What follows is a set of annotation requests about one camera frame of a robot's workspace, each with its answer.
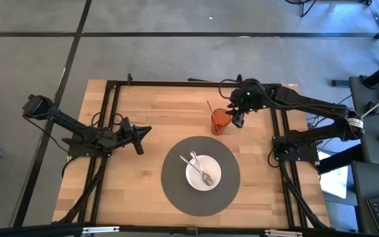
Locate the black aluminium table frame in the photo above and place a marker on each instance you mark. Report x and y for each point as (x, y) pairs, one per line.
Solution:
(110, 98)

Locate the silver metal fork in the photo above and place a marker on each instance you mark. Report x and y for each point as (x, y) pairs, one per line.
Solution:
(196, 169)

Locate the black chair base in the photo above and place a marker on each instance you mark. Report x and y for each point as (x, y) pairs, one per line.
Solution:
(308, 5)

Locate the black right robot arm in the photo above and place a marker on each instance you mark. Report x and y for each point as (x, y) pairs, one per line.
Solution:
(314, 108)

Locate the white round bowl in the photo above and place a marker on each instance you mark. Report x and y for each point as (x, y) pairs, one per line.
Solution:
(209, 169)

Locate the white paper sheet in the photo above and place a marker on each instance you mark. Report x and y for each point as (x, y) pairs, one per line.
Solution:
(334, 179)

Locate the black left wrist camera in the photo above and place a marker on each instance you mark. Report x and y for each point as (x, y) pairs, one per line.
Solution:
(125, 124)

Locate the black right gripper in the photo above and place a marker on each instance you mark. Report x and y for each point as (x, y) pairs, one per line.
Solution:
(250, 95)

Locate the grey side desk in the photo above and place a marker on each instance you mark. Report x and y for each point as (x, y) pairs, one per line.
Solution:
(373, 145)

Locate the round grey placemat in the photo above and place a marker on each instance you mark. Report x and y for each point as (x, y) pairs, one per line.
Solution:
(176, 184)

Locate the orange translucent plastic cup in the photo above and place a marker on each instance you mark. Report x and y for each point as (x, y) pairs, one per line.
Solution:
(220, 122)

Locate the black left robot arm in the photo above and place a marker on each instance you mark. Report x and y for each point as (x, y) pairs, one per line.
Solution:
(74, 126)

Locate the thin red stick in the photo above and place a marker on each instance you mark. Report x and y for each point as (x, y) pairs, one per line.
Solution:
(210, 109)

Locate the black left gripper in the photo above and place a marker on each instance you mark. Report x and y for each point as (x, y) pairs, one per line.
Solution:
(127, 135)

